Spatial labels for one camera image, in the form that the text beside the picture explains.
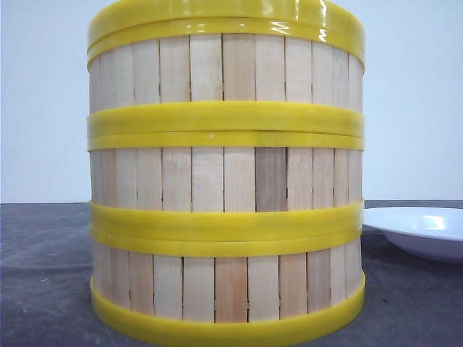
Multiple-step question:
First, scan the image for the bamboo steamer basket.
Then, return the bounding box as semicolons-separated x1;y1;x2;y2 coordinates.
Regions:
91;239;365;346
90;146;363;253
88;33;364;150

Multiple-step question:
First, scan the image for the woven bamboo steamer lid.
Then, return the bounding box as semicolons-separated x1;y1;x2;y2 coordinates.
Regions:
88;1;365;60

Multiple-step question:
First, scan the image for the white plate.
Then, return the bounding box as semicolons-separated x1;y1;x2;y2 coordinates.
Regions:
363;207;462;263

